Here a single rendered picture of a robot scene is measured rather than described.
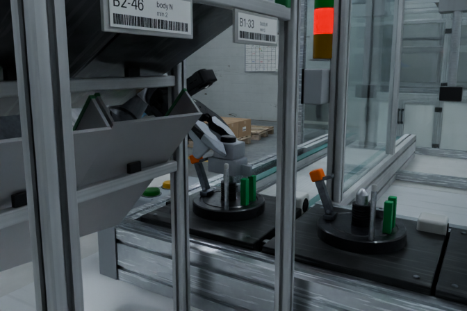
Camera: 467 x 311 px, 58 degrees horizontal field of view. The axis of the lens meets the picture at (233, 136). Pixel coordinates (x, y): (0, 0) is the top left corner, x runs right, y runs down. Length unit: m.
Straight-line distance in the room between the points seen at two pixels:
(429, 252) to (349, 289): 0.17
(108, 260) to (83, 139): 0.45
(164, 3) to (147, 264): 0.54
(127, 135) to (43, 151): 0.25
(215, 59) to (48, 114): 10.10
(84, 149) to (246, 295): 0.35
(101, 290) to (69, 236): 0.55
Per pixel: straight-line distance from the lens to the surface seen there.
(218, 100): 10.32
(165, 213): 0.82
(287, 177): 0.52
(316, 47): 0.89
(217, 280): 0.69
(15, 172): 0.42
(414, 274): 0.64
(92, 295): 0.80
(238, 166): 0.78
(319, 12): 0.90
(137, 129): 0.48
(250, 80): 9.85
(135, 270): 0.80
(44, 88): 0.24
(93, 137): 0.42
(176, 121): 0.51
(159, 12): 0.30
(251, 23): 0.41
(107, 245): 0.82
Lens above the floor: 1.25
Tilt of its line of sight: 9 degrees down
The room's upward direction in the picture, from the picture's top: straight up
